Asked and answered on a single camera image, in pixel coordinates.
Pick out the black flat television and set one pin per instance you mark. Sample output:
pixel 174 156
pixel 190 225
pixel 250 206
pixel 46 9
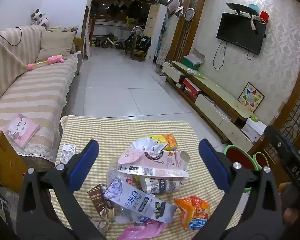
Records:
pixel 240 32

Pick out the pink toy wand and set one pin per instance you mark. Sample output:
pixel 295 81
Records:
pixel 53 60

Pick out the pink plastic bag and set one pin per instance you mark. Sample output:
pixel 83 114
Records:
pixel 140 231

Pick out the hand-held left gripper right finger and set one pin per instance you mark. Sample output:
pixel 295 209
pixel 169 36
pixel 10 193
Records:
pixel 213 162

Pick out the small brown box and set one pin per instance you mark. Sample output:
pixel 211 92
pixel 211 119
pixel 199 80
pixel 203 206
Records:
pixel 96 197

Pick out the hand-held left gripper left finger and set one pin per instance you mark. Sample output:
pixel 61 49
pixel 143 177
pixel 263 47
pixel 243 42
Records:
pixel 83 166

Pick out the person's right hand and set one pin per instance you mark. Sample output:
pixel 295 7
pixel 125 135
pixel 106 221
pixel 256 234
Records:
pixel 291 215

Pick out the small white carton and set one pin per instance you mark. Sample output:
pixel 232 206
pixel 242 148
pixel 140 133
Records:
pixel 67 155

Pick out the round wall clock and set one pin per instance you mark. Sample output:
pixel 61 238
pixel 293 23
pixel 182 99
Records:
pixel 189 14

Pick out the small green packet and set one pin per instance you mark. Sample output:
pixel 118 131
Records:
pixel 253 117

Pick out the dark baby stroller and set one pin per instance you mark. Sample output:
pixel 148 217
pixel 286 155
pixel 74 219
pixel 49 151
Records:
pixel 140 41

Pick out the red toy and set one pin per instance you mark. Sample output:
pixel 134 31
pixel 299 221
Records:
pixel 264 17

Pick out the wooden lattice door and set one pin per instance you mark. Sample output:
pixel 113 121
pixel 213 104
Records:
pixel 295 112

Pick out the chinese checkers board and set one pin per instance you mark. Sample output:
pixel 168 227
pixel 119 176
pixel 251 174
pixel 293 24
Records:
pixel 251 97

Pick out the framed wall picture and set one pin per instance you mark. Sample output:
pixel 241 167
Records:
pixel 174 3

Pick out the lavender milk carton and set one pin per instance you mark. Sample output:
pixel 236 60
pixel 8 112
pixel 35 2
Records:
pixel 137 200

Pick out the white shoe box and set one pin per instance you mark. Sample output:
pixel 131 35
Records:
pixel 253 128

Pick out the red flat box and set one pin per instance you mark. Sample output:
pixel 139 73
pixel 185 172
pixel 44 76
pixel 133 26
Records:
pixel 192 86

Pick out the orange snack packet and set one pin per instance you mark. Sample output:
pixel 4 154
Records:
pixel 192 212

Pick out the yellow juice box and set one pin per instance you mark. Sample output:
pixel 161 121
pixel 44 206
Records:
pixel 170 141

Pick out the pink notebook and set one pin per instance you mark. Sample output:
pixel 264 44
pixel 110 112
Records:
pixel 21 130

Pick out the pink torn carton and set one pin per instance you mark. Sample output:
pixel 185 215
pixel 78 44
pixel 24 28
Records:
pixel 165 158

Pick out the wooden stool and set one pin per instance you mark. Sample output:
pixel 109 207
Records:
pixel 138 55

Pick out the beige cushion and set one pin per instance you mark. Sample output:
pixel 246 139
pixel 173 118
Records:
pixel 56 45

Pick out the green box with white papers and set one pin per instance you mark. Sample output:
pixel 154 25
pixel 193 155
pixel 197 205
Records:
pixel 192 60

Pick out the black white printed carton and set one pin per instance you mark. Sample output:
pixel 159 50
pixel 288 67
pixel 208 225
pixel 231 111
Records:
pixel 162 186

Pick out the sofa with striped beige cover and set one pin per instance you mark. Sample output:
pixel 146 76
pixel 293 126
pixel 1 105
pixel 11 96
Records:
pixel 27 92

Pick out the white balance bike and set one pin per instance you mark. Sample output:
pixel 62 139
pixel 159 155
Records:
pixel 112 42

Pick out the plush cow toy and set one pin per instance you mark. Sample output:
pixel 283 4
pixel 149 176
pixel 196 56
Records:
pixel 40 18

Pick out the cardboard box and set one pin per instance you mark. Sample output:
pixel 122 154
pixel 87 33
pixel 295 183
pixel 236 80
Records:
pixel 5 162

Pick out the clear plastic wrapper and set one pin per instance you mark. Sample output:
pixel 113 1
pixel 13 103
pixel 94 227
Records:
pixel 112 177

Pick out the white standing air conditioner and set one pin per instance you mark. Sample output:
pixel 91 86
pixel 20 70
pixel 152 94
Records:
pixel 153 30

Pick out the wooden television cabinet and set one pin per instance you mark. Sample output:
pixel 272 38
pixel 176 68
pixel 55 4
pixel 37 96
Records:
pixel 215 87

